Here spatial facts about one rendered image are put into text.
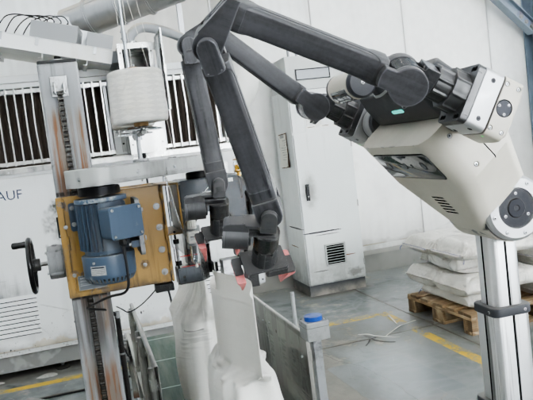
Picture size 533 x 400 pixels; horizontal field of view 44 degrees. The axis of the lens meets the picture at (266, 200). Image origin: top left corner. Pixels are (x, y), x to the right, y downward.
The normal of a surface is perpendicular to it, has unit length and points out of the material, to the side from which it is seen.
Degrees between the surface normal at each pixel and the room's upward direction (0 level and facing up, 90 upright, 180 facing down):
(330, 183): 90
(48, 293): 90
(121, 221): 90
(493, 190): 115
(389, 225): 90
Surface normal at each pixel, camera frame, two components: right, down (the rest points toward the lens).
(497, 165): 0.58, 0.42
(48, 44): 0.28, 0.05
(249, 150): 0.07, 0.47
